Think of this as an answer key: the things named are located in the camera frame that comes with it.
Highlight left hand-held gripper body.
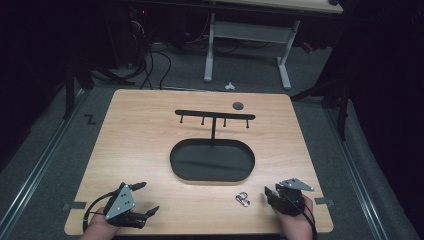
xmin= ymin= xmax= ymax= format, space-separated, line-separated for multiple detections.
xmin=103 ymin=182 xmax=148 ymax=230

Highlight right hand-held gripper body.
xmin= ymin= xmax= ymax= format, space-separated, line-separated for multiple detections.
xmin=271 ymin=177 xmax=315 ymax=217

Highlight silver key ring with carabiner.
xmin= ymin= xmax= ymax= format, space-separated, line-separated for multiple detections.
xmin=234 ymin=191 xmax=251 ymax=208

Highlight black key rack with tray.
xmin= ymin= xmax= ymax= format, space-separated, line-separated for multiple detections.
xmin=169 ymin=109 xmax=257 ymax=184

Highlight person's right hand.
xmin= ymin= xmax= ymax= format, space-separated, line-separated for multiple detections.
xmin=272 ymin=196 xmax=318 ymax=240

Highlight person's left hand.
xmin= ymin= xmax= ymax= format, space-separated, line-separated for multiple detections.
xmin=80 ymin=207 xmax=122 ymax=240

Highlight grey tape strip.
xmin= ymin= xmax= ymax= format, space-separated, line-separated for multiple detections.
xmin=313 ymin=197 xmax=335 ymax=207
xmin=62 ymin=201 xmax=88 ymax=211

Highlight black metal stand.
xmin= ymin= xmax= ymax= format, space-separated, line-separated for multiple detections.
xmin=289 ymin=74 xmax=355 ymax=142
xmin=62 ymin=49 xmax=136 ymax=120

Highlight dark computer tower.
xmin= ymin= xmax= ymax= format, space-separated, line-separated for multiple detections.
xmin=127 ymin=5 xmax=152 ymax=69

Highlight desk with white legs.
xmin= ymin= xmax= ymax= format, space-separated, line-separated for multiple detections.
xmin=203 ymin=0 xmax=345 ymax=91

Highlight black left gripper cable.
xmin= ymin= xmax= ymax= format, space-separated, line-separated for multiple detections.
xmin=82 ymin=190 xmax=117 ymax=232

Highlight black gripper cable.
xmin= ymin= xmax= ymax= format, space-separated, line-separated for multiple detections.
xmin=82 ymin=190 xmax=117 ymax=232
xmin=300 ymin=199 xmax=318 ymax=240

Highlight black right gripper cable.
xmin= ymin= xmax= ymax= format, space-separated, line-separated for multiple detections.
xmin=300 ymin=199 xmax=318 ymax=240

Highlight metal floor rail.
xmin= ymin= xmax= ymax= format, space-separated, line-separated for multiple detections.
xmin=0 ymin=89 xmax=88 ymax=236
xmin=324 ymin=106 xmax=392 ymax=240

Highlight black floor cables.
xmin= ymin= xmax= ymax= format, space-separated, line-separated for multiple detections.
xmin=139 ymin=39 xmax=173 ymax=91

